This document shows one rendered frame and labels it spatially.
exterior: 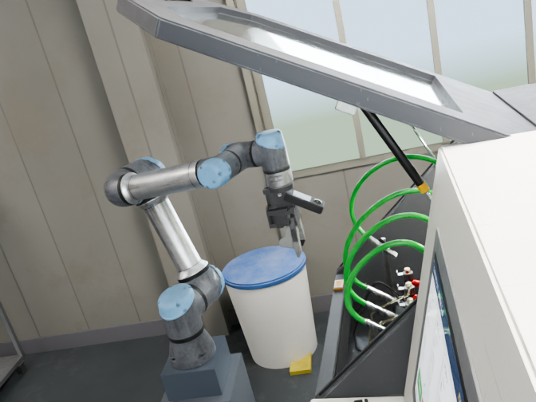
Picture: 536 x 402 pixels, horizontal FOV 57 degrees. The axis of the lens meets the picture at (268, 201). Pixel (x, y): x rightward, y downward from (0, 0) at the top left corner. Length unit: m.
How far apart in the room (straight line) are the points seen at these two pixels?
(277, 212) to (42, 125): 2.31
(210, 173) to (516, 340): 0.94
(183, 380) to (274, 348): 1.35
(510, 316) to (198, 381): 1.29
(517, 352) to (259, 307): 2.41
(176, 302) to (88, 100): 1.96
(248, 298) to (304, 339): 0.44
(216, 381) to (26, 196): 2.35
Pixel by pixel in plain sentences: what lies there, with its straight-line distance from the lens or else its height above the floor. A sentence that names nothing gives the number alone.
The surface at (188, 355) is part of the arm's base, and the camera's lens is 1.64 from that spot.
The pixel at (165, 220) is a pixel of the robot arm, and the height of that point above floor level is 1.33.
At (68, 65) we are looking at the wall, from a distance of 3.30.
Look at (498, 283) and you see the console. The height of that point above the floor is 1.55.
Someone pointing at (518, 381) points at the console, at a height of 1.53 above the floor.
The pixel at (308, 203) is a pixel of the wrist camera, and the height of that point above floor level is 1.35.
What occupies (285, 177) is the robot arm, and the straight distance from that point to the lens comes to 1.36.
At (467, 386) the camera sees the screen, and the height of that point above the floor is 1.42.
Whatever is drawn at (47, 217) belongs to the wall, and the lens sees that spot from 3.65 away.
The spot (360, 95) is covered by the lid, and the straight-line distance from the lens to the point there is 0.94.
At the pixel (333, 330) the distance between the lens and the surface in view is 1.55.
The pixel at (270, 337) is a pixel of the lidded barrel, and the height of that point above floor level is 0.22.
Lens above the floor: 1.81
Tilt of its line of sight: 18 degrees down
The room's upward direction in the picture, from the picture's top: 14 degrees counter-clockwise
